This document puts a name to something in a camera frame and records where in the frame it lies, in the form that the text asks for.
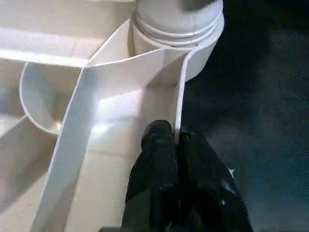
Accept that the white plastic table leg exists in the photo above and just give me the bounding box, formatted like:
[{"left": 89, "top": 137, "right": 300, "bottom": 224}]
[{"left": 133, "top": 0, "right": 225, "bottom": 48}]

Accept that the black work mat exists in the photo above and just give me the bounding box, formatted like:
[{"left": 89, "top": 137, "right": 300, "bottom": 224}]
[{"left": 174, "top": 0, "right": 309, "bottom": 232}]

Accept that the white plastic table top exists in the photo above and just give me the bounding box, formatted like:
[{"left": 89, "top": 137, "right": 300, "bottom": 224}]
[{"left": 0, "top": 0, "right": 225, "bottom": 232}]

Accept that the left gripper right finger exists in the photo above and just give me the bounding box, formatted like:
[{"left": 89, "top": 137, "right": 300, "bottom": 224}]
[{"left": 175, "top": 127, "right": 253, "bottom": 232}]

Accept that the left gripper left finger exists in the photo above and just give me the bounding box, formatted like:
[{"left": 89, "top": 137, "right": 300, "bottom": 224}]
[{"left": 121, "top": 120, "right": 181, "bottom": 232}]

